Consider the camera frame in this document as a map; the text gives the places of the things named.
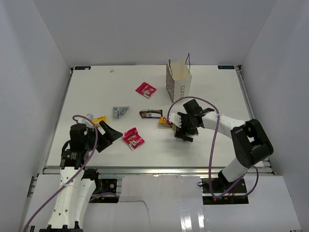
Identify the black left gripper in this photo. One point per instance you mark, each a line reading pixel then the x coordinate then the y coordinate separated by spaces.
pixel 110 135

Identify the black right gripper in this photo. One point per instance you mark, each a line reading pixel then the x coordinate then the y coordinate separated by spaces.
pixel 180 132

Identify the red snack packet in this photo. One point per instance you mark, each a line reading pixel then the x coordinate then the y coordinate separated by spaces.
pixel 133 139
pixel 146 90

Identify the yellow M&M's packet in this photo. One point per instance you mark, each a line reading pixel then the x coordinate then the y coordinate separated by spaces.
pixel 164 121

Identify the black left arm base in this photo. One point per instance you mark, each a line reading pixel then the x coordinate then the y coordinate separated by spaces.
pixel 105 188

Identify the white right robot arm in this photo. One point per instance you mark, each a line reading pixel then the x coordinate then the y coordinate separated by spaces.
pixel 250 142

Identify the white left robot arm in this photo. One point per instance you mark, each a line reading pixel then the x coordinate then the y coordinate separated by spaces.
pixel 77 183

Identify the white paper coffee bag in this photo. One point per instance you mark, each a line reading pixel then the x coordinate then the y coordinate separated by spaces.
pixel 178 78

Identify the small yellow snack packet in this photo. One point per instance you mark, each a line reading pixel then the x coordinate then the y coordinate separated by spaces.
pixel 97 120

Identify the silver grey snack packet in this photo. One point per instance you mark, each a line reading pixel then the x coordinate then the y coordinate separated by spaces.
pixel 119 111

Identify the brown chocolate bar wrapper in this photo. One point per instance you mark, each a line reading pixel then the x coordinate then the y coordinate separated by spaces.
pixel 151 113

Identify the black corner label left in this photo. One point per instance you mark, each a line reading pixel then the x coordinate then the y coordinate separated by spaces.
pixel 82 67

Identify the black corner label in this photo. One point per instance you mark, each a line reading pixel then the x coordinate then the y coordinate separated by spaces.
pixel 82 67
pixel 226 67

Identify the black corner label right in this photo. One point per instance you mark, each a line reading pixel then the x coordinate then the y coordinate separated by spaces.
pixel 226 67

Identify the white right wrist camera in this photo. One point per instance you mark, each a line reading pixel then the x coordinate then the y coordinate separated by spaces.
pixel 175 119

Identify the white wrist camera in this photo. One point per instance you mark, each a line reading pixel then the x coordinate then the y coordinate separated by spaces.
pixel 175 119
pixel 90 116

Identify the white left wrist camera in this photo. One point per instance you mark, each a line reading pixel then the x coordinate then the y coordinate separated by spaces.
pixel 90 116

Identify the aluminium table edge rail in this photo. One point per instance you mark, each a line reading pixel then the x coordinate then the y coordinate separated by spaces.
pixel 98 90

